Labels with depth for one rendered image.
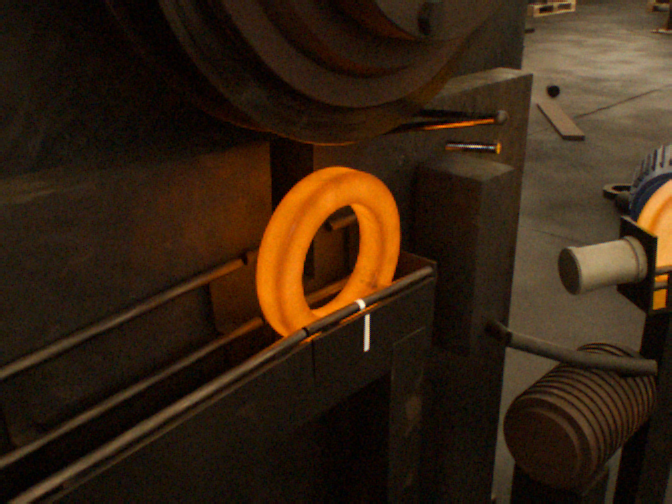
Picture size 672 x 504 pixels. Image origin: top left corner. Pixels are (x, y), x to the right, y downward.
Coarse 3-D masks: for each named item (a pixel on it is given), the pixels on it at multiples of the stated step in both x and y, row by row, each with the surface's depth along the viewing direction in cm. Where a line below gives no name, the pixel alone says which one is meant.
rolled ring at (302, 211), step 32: (288, 192) 72; (320, 192) 70; (352, 192) 74; (384, 192) 78; (288, 224) 69; (320, 224) 71; (384, 224) 79; (288, 256) 69; (384, 256) 81; (288, 288) 70; (352, 288) 81; (288, 320) 72
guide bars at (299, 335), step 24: (384, 288) 79; (336, 312) 74; (288, 336) 70; (264, 360) 67; (216, 384) 64; (168, 408) 61; (144, 432) 59; (96, 456) 57; (48, 480) 54; (72, 480) 55
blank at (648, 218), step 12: (660, 192) 94; (648, 204) 94; (660, 204) 93; (648, 216) 94; (660, 216) 92; (648, 228) 93; (660, 228) 93; (660, 240) 94; (660, 252) 94; (660, 264) 95; (660, 276) 96
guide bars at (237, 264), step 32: (352, 224) 85; (256, 256) 75; (352, 256) 87; (192, 288) 70; (224, 288) 73; (320, 288) 81; (128, 320) 65; (224, 320) 74; (256, 320) 75; (32, 352) 60; (64, 352) 62; (192, 352) 70; (0, 384) 58; (160, 384) 67; (96, 416) 63; (32, 448) 59; (32, 480) 61
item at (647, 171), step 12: (648, 156) 282; (660, 156) 267; (636, 168) 285; (648, 168) 269; (660, 168) 260; (636, 180) 272; (648, 180) 253; (660, 180) 251; (636, 192) 256; (648, 192) 252; (636, 204) 257; (636, 216) 257
